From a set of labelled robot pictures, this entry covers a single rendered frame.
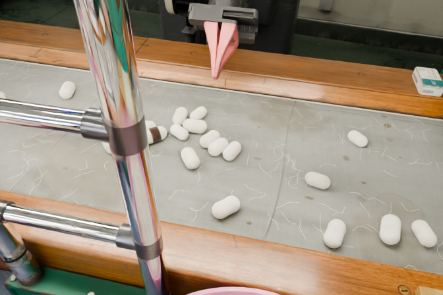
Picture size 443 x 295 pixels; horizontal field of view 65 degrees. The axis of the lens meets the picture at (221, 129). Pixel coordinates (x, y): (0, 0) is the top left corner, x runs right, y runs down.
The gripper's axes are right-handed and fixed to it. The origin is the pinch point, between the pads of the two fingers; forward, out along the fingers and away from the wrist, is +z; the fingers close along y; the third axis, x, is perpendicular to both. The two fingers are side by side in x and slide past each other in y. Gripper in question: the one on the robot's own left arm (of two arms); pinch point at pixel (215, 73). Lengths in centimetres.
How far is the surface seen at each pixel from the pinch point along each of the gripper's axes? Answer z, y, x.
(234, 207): 18.5, 6.2, -7.4
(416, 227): 17.4, 27.2, -6.0
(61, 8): -96, -160, 186
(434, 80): -6.7, 35.4, 10.4
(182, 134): 9.8, -3.3, -0.1
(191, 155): 12.8, -0.8, -3.3
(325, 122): 3.6, 17.8, 7.4
